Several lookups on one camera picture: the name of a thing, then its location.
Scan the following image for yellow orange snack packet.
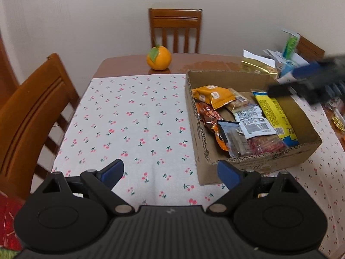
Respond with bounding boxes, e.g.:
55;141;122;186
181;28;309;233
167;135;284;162
192;84;235;110

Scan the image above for clear dark-topped snack packet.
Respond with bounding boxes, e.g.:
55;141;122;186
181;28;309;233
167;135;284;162
217;119;250;158

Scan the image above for green and white box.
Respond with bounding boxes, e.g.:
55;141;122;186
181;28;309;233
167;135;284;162
282;31;301;59

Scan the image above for dark wooden frame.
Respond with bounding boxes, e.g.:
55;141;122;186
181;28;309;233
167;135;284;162
0;36;20;108

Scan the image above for gold foil packet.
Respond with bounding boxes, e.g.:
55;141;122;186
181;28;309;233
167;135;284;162
241;49;279;79

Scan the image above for wooden chair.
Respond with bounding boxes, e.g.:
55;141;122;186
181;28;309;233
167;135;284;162
0;52;80;203
148;8;202;54
295;35;326;62

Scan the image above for long yellow snack packet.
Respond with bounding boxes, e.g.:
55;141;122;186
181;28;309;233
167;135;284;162
251;88;300;147

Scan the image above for gold wrapped candies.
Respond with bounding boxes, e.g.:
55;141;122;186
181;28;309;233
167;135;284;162
331;113;345;131

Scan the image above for orange fruit with leaf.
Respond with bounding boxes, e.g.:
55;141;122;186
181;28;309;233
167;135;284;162
146;44;172;71

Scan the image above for beige biscuit packet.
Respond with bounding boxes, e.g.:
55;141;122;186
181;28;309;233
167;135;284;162
226;88;256;112

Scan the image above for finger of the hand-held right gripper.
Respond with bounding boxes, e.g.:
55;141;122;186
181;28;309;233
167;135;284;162
266;79;305;98
292;55;345;78

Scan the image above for pile of papers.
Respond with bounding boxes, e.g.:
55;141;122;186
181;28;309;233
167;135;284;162
263;28;310;71

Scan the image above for blue box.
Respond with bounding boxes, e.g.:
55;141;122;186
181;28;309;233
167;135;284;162
279;61;298;77

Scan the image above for red patterned cloth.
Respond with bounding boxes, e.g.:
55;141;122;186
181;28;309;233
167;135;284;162
0;191;33;251

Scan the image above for cherry print tablecloth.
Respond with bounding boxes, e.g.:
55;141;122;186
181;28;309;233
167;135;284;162
50;74;345;259

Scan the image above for cardboard box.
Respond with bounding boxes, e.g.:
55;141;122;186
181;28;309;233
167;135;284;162
185;70;323;186

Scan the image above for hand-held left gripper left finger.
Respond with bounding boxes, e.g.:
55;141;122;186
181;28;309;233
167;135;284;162
34;159;134;217

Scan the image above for red snack packet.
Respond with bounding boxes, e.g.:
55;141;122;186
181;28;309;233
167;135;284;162
246;135;287;156

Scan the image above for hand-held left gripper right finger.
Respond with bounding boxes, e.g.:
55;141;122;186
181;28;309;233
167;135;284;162
206;160;309;217

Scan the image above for orange foil snack packet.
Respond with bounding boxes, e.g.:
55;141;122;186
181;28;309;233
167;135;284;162
195;101;232;152

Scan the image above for white snack packet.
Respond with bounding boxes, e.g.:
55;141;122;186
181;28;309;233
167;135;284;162
232;104;278;137

